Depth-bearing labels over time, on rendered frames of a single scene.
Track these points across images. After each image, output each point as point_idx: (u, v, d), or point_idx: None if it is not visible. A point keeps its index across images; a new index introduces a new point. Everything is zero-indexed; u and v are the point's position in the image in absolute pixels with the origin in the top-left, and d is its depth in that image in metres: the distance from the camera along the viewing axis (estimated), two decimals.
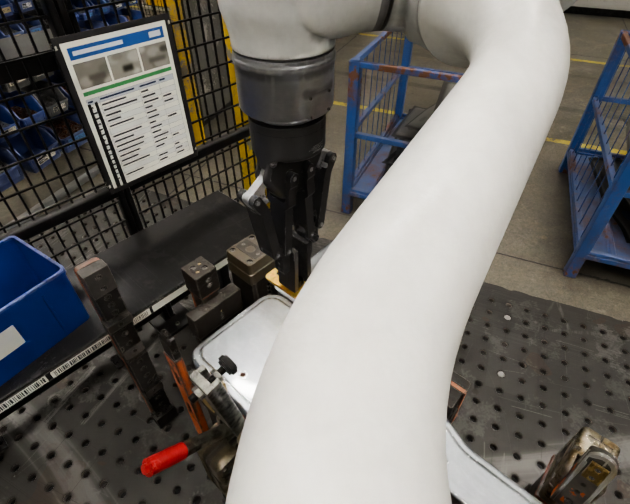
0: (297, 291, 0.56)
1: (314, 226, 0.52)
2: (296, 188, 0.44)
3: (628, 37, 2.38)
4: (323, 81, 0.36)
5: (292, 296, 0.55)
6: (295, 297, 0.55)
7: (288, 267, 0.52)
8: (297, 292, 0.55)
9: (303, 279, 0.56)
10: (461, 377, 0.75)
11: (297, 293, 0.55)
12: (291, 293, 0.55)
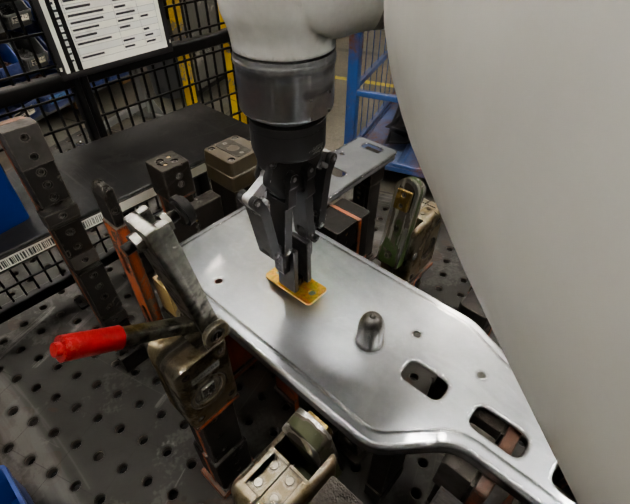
0: (297, 289, 0.55)
1: (314, 226, 0.52)
2: (296, 189, 0.44)
3: None
4: (323, 83, 0.36)
5: (292, 294, 0.55)
6: (295, 295, 0.55)
7: (288, 267, 0.52)
8: (297, 290, 0.55)
9: (303, 277, 0.56)
10: None
11: (297, 291, 0.55)
12: (291, 291, 0.55)
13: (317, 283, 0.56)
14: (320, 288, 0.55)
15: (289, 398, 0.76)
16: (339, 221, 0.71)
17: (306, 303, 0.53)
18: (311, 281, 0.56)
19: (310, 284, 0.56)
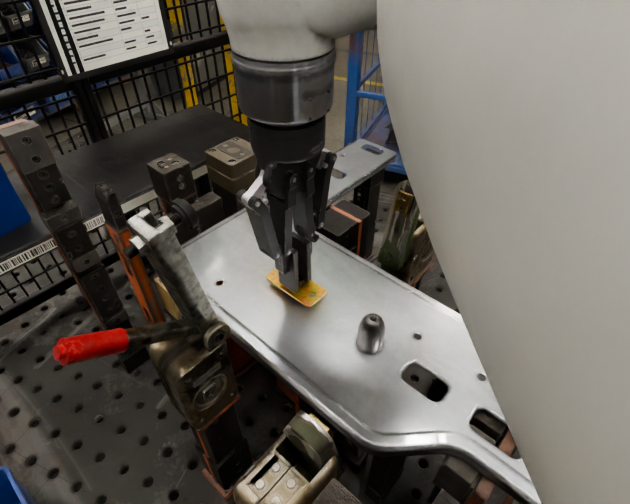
0: (297, 291, 0.56)
1: (314, 226, 0.52)
2: (296, 189, 0.44)
3: None
4: (323, 82, 0.36)
5: (292, 296, 0.55)
6: (295, 297, 0.55)
7: (288, 267, 0.52)
8: (297, 292, 0.55)
9: (303, 279, 0.56)
10: None
11: (297, 293, 0.55)
12: (291, 293, 0.55)
13: (317, 285, 0.56)
14: (320, 290, 0.56)
15: (290, 399, 0.77)
16: (340, 223, 0.72)
17: (306, 305, 0.54)
18: (311, 283, 0.57)
19: (310, 286, 0.56)
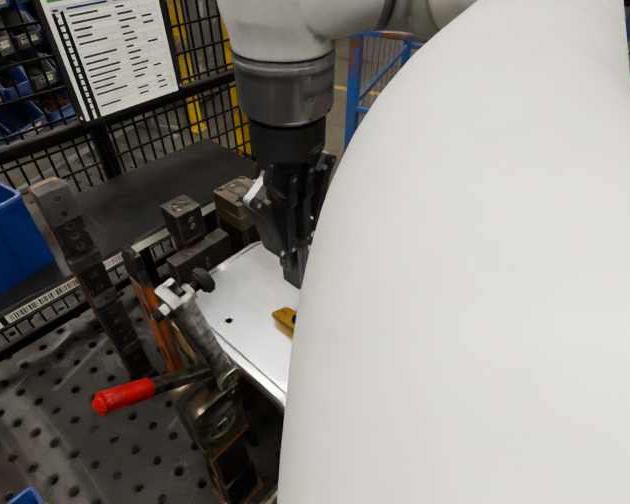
0: None
1: (310, 229, 0.52)
2: (297, 188, 0.44)
3: None
4: (323, 83, 0.36)
5: None
6: None
7: (292, 264, 0.53)
8: None
9: None
10: None
11: None
12: (295, 328, 0.61)
13: None
14: None
15: None
16: None
17: None
18: None
19: None
